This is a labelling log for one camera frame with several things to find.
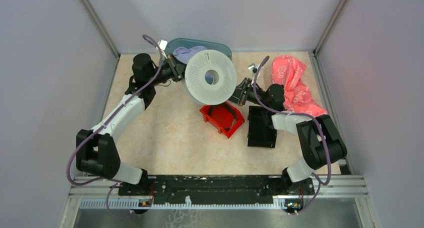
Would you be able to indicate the teal plastic basin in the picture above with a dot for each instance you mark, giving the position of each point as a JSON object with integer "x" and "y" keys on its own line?
{"x": 189, "y": 43}

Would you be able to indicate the purple cloth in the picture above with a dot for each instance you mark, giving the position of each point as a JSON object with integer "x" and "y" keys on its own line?
{"x": 183, "y": 54}

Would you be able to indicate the pink patterned cloth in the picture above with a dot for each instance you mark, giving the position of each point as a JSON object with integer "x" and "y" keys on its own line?
{"x": 286, "y": 70}

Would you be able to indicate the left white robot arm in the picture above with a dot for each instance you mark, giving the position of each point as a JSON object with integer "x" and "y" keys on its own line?
{"x": 96, "y": 152}

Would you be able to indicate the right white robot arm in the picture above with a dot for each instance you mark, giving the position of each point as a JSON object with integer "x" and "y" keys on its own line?
{"x": 320, "y": 141}

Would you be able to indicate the red plastic bin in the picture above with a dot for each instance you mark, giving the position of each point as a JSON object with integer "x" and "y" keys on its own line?
{"x": 226, "y": 118}

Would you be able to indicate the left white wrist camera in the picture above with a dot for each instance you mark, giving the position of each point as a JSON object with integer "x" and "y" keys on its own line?
{"x": 162, "y": 44}

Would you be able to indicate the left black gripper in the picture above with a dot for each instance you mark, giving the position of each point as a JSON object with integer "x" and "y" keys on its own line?
{"x": 177, "y": 67}

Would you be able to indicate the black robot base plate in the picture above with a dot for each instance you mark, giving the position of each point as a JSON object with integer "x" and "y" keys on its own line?
{"x": 216, "y": 190}

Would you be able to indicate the grey slotted cable duct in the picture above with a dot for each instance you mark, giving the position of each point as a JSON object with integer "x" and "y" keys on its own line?
{"x": 140, "y": 204}

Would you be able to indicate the grey plastic cable spool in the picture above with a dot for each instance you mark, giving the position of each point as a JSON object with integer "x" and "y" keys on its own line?
{"x": 210, "y": 77}

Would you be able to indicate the black plastic bin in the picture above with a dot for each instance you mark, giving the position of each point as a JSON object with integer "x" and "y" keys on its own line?
{"x": 261, "y": 132}

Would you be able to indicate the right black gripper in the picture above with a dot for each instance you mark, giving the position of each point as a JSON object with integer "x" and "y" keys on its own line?
{"x": 238, "y": 95}

